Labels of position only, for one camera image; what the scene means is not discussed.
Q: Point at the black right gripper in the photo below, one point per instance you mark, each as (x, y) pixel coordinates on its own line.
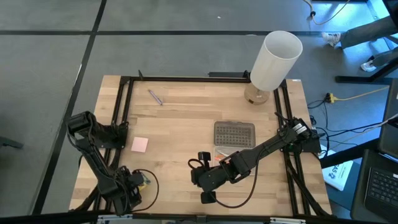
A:
(214, 177)

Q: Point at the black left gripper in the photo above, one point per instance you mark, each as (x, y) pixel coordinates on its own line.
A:
(129, 194)

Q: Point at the clear plastic pencil case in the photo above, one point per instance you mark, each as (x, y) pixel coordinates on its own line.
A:
(234, 133)

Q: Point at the pink sticky note pad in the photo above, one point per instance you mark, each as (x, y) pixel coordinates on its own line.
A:
(140, 144)

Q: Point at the purple pen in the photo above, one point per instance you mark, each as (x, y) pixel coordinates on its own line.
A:
(155, 97)

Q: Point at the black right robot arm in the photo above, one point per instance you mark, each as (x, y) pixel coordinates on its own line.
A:
(270, 141)

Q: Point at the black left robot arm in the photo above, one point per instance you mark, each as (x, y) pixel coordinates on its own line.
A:
(93, 149)

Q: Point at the black rig crossbar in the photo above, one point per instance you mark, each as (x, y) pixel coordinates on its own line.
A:
(155, 216)

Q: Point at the white booklet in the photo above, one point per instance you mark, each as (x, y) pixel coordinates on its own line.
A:
(337, 174)

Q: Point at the white shade wooden lamp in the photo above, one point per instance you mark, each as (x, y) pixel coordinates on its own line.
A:
(273, 62)

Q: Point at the black floor stand foot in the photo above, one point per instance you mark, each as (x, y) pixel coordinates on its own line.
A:
(9, 143)

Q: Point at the black laptop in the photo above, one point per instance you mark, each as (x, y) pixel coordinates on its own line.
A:
(382, 186)

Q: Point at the black desk leg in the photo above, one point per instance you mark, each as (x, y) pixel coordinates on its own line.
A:
(357, 79)

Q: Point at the grey monitor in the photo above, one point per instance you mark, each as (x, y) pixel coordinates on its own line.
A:
(390, 130)

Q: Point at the person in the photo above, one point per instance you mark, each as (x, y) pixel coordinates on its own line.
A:
(363, 34)

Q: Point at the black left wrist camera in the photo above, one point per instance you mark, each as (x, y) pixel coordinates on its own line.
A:
(138, 179)

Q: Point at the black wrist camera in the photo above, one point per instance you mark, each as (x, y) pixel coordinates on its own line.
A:
(138, 179)
(207, 198)

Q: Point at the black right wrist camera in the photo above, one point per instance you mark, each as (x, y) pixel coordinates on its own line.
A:
(207, 198)

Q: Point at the black aluminium table frame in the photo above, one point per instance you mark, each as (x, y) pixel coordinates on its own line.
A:
(186, 79)

